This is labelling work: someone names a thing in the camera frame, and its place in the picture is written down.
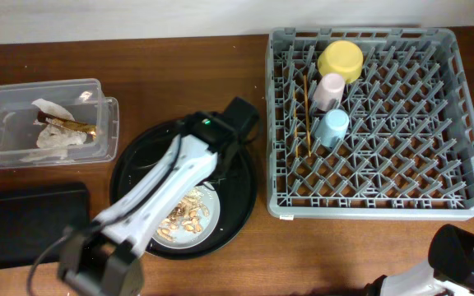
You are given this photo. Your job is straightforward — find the wooden chopstick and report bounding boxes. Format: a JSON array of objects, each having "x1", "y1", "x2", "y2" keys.
[
  {"x1": 303, "y1": 74, "x2": 312, "y2": 157},
  {"x1": 292, "y1": 90, "x2": 299, "y2": 160}
]

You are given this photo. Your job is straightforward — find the grey plate with food scraps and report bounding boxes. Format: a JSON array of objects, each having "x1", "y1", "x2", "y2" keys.
[{"x1": 153, "y1": 186, "x2": 221, "y2": 250}]

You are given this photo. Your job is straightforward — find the light blue cup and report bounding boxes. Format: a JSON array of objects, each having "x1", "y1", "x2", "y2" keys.
[{"x1": 314, "y1": 109, "x2": 350, "y2": 148}]

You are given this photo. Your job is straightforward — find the pink cup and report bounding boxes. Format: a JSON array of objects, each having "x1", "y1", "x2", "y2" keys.
[{"x1": 313, "y1": 72, "x2": 345, "y2": 112}]

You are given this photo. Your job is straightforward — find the yellow bowl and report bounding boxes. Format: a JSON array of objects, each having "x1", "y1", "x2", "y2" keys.
[{"x1": 317, "y1": 40, "x2": 364, "y2": 84}]

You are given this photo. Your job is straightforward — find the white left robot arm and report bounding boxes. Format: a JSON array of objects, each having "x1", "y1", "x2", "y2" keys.
[{"x1": 26, "y1": 97, "x2": 260, "y2": 295}]

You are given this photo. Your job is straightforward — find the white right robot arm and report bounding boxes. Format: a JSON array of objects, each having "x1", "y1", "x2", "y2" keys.
[{"x1": 363, "y1": 224, "x2": 474, "y2": 296}]

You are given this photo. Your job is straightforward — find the grey plastic dishwasher rack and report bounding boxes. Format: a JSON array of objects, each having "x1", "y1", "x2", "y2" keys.
[{"x1": 266, "y1": 27, "x2": 474, "y2": 220}]

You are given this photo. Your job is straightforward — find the clear plastic waste bin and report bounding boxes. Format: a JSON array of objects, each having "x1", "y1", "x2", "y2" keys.
[{"x1": 0, "y1": 79, "x2": 119, "y2": 169}]

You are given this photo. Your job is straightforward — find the round black serving tray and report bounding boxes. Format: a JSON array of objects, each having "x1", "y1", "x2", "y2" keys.
[{"x1": 109, "y1": 121, "x2": 258, "y2": 260}]

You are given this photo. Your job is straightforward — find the gold snack wrapper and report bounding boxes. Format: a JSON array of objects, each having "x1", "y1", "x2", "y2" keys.
[{"x1": 37, "y1": 111, "x2": 97, "y2": 137}]

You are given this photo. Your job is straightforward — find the crumpled white tissue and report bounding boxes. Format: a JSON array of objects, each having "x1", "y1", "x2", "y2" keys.
[{"x1": 21, "y1": 99, "x2": 87, "y2": 162}]

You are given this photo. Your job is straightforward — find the black rectangular box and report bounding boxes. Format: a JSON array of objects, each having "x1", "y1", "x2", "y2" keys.
[{"x1": 0, "y1": 183, "x2": 90, "y2": 269}]

